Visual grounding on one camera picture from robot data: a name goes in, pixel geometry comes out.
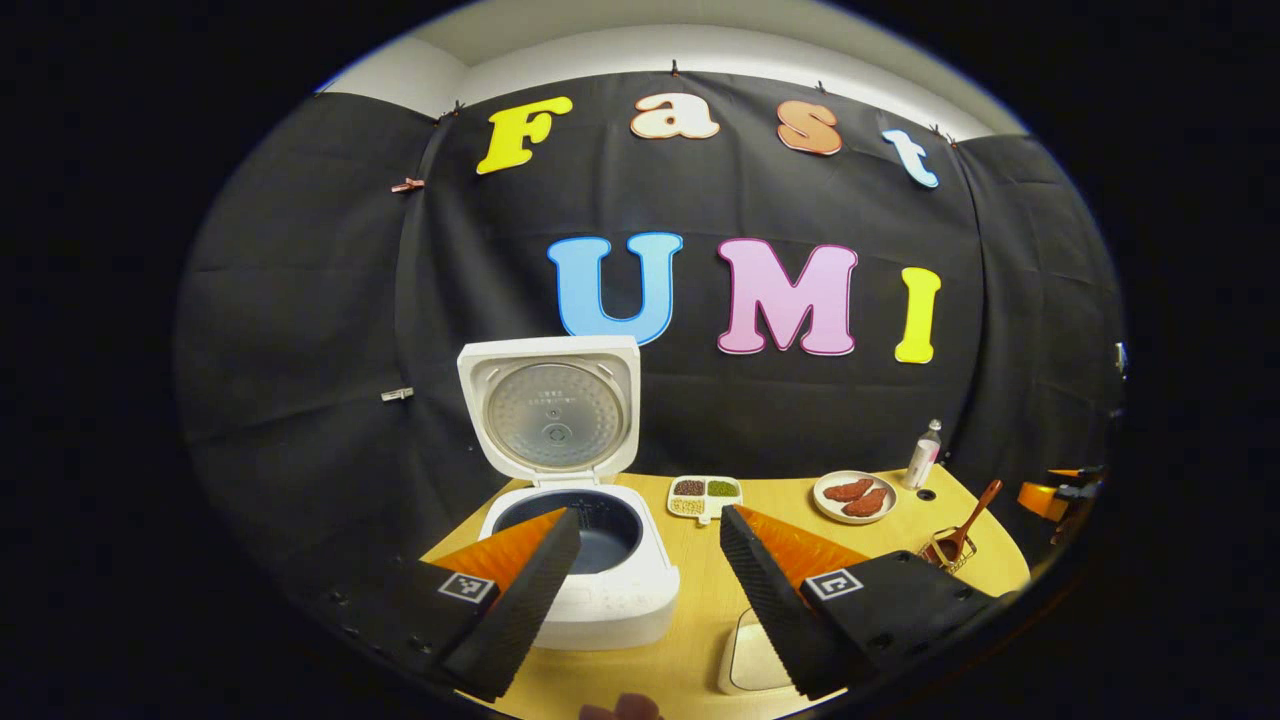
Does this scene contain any metal wire chopstick holder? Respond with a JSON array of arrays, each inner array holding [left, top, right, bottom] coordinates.
[[920, 528, 979, 575]]

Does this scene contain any black backdrop cloth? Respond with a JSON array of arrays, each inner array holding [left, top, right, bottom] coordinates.
[[175, 70, 1126, 611]]

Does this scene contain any clear bottle pink label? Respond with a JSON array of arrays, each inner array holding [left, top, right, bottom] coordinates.
[[903, 419, 943, 490]]

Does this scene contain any white divided dish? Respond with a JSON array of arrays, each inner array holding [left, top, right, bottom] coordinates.
[[667, 475, 744, 524]]

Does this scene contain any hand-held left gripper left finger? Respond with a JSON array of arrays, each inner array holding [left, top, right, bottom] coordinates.
[[300, 506, 583, 703]]

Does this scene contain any white round plate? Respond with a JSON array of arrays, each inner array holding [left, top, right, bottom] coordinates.
[[812, 470, 898, 525]]

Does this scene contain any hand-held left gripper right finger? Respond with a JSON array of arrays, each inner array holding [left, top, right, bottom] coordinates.
[[718, 503, 1021, 701]]

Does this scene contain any white rice cooker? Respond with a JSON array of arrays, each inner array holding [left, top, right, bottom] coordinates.
[[457, 335, 682, 652]]

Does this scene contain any brown wooden spoon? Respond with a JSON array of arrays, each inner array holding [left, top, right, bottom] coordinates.
[[928, 479, 1004, 567]]

